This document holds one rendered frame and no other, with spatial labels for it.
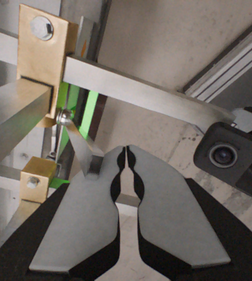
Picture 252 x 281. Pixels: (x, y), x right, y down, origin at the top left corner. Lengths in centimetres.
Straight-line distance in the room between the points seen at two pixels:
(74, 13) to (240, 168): 36
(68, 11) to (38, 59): 18
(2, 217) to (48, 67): 77
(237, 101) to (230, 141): 93
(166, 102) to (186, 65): 91
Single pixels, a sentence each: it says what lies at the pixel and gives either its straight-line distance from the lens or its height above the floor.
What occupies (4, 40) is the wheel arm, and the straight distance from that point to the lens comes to 27.
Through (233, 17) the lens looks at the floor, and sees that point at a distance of 123.
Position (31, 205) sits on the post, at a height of 85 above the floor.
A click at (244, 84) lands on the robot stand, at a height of 21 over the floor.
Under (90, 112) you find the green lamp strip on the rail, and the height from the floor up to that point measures 70.
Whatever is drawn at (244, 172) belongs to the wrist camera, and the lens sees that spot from 19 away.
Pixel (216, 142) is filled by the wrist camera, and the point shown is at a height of 96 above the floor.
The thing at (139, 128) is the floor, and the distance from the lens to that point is 123.
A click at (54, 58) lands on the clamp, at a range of 24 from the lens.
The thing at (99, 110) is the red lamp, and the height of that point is 70.
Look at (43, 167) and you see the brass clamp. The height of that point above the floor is 82.
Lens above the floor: 109
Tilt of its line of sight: 60 degrees down
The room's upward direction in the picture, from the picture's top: 179 degrees clockwise
